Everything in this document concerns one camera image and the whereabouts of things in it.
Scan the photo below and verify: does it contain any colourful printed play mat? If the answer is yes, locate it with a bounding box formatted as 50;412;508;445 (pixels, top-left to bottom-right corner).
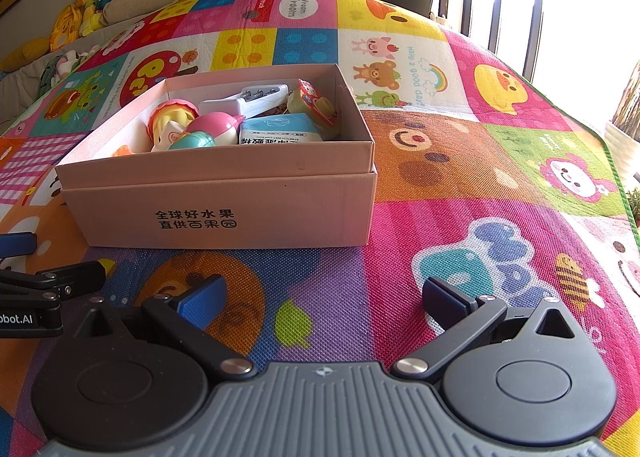
0;0;640;457

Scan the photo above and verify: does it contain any blue white wipes packet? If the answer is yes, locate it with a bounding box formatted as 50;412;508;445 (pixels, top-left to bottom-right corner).
238;113;323;145

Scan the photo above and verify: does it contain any potted palm plant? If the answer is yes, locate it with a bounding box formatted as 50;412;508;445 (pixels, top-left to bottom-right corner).
612;59;640;138

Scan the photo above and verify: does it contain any green pink white plush toy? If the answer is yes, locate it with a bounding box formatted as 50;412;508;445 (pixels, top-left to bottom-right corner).
37;49;91;98

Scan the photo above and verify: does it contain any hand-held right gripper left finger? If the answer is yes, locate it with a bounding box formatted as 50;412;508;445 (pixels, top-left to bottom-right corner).
59;274;257;378

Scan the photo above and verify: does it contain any yellow cushion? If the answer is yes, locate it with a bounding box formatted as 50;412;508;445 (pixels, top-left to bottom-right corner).
0;37;51;72

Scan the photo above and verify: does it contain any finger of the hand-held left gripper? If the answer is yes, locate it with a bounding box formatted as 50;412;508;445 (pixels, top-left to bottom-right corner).
0;233;37;259
0;260;107;339

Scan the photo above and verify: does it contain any black window railing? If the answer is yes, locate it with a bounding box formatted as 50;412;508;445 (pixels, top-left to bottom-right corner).
492;0;546;82

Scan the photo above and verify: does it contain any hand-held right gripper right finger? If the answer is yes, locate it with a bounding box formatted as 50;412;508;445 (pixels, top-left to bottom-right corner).
391;277;583;383

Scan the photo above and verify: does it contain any pink pig plush keychain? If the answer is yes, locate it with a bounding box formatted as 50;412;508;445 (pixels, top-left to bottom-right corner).
167;112;241;150

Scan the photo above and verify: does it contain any white battery charger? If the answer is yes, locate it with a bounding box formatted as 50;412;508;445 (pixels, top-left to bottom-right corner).
199;83;292;116

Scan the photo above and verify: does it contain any beige sofa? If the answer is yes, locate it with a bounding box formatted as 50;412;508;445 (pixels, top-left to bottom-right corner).
0;0;211;128

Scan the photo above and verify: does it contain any pink cardboard box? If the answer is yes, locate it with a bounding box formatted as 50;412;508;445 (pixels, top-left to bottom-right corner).
54;63;379;249

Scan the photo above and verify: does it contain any yellow orange plush bag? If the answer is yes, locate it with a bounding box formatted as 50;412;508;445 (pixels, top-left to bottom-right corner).
49;4;86;52

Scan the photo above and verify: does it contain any pink plastic strainer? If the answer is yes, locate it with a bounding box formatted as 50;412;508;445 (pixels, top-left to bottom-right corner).
146;98;201;152

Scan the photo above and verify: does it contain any white plant pot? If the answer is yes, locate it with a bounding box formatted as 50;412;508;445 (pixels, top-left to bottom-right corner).
604;119;640;188

